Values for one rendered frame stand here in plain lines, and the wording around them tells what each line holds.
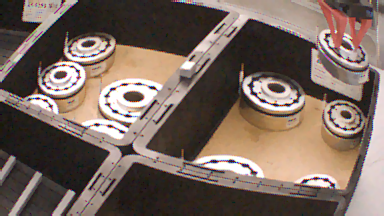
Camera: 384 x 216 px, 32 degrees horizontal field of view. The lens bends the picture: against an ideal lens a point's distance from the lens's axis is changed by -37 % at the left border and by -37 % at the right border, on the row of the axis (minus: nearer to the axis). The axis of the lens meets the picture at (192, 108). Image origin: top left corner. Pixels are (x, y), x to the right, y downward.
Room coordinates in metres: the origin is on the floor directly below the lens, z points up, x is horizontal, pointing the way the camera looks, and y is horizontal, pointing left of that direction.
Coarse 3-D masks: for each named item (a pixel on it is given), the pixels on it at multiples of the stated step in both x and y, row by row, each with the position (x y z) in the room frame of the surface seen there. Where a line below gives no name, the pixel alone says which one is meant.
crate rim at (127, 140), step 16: (160, 0) 1.26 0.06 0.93; (176, 0) 1.25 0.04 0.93; (192, 0) 1.25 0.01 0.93; (208, 48) 1.09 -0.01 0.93; (16, 64) 1.04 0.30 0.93; (0, 80) 0.98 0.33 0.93; (176, 80) 1.00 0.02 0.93; (16, 96) 0.93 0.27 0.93; (160, 96) 0.96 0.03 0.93; (48, 112) 0.90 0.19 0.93; (144, 112) 0.93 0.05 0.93; (80, 128) 0.88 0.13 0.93; (144, 128) 0.90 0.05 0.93; (112, 144) 0.86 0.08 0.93; (128, 144) 0.86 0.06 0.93
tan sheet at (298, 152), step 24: (240, 120) 1.09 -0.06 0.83; (312, 120) 1.10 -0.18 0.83; (216, 144) 1.03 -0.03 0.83; (240, 144) 1.04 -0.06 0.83; (264, 144) 1.04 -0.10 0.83; (288, 144) 1.04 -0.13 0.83; (312, 144) 1.04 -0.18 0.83; (360, 144) 1.04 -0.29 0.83; (264, 168) 0.98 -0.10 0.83; (288, 168) 0.98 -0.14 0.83; (312, 168) 0.98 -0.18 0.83; (336, 168) 0.97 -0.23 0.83
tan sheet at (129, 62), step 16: (128, 48) 1.26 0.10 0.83; (128, 64) 1.21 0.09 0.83; (144, 64) 1.21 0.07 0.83; (160, 64) 1.21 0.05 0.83; (176, 64) 1.22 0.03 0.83; (96, 80) 1.16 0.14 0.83; (112, 80) 1.16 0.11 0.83; (144, 80) 1.17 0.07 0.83; (160, 80) 1.17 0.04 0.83; (96, 96) 1.12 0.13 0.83; (64, 112) 1.06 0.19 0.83; (80, 112) 1.07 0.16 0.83; (96, 112) 1.07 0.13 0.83
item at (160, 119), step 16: (240, 16) 1.21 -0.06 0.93; (224, 32) 1.14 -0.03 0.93; (288, 32) 1.19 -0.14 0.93; (224, 48) 1.10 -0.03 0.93; (208, 64) 1.04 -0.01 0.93; (192, 80) 1.00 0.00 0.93; (176, 96) 0.97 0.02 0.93; (160, 112) 0.93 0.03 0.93; (160, 128) 0.90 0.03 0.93; (368, 128) 0.93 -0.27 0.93; (144, 144) 0.87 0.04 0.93; (160, 160) 0.84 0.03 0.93; (176, 160) 0.84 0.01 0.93; (224, 176) 0.82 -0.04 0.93; (240, 176) 0.82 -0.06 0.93; (256, 176) 0.82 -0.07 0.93; (352, 176) 0.81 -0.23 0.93; (320, 192) 0.78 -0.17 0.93; (336, 192) 0.77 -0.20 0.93
